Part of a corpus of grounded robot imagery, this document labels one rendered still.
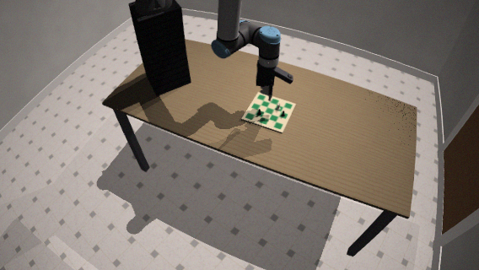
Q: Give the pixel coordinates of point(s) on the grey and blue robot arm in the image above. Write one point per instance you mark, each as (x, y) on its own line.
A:
(233, 34)

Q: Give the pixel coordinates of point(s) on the green and cream chessboard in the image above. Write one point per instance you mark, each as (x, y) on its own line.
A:
(270, 117)

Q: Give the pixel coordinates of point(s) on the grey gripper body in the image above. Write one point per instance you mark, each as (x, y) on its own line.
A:
(264, 76)

